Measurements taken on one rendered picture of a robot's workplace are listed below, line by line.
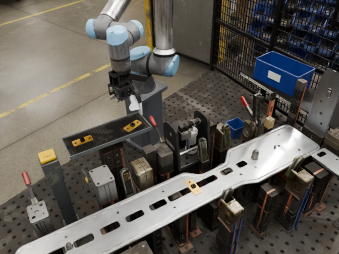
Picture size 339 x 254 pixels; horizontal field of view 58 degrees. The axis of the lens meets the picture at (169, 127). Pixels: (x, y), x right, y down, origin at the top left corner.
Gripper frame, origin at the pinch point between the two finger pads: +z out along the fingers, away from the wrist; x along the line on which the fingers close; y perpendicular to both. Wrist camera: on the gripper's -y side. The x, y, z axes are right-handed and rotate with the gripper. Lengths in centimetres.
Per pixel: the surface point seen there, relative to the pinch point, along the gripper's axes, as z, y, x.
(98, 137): 9.8, 14.8, -5.6
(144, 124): 9.8, -4.1, 3.3
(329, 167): 26, -49, 73
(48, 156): 9.8, 35.3, -11.5
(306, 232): 56, -35, 76
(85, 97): 125, -94, -201
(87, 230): 26, 41, 17
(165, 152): 18.0, -3.1, 16.4
